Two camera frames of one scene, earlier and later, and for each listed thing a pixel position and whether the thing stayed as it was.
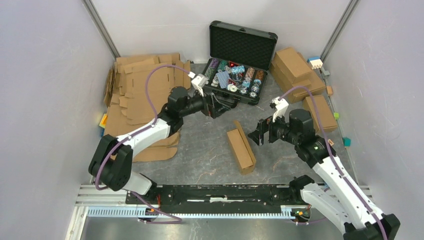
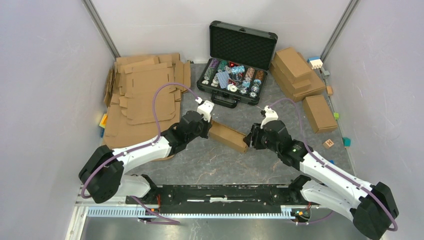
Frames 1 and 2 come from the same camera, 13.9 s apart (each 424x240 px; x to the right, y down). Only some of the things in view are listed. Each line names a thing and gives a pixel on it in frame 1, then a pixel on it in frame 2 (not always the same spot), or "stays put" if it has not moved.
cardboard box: x=245 y=158 → x=228 y=137
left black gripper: x=211 y=104 → x=207 y=126
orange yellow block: x=103 y=122 stays put
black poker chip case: x=240 y=59 stays put
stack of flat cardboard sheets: x=137 y=90 stays put
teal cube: x=347 y=141 stays put
